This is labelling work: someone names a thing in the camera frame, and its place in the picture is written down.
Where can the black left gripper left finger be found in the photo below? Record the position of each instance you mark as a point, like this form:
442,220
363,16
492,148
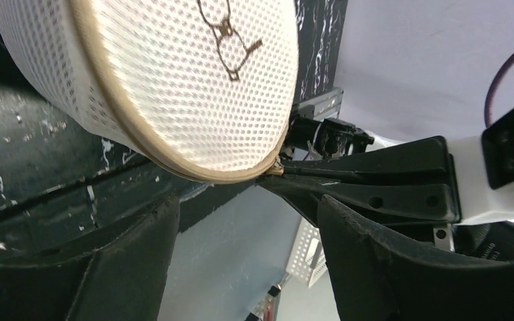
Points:
116,273

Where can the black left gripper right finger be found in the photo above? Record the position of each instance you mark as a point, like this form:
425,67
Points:
379,274

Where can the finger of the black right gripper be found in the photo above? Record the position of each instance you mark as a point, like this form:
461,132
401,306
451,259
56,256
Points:
406,204
429,155

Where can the white mesh bag tan trim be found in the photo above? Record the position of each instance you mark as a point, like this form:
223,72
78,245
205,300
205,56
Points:
202,88

